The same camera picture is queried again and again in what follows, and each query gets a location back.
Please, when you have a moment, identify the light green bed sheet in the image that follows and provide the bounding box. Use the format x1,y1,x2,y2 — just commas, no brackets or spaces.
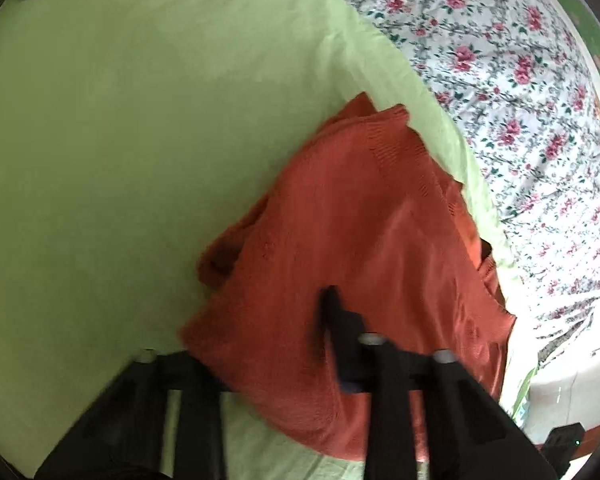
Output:
0,0,509,475

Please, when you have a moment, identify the white rose-print floral quilt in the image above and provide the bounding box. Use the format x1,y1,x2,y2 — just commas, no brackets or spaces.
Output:
258,0,600,361

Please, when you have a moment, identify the orange knit sweater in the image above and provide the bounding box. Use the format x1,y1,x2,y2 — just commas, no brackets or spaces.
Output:
179,91,517,463

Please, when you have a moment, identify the black camera box green light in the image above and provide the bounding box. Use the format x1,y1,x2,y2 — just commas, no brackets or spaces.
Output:
541,422,585,479

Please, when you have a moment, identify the brown wooden bed frame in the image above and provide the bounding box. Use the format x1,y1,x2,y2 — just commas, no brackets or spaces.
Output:
571,425,600,460

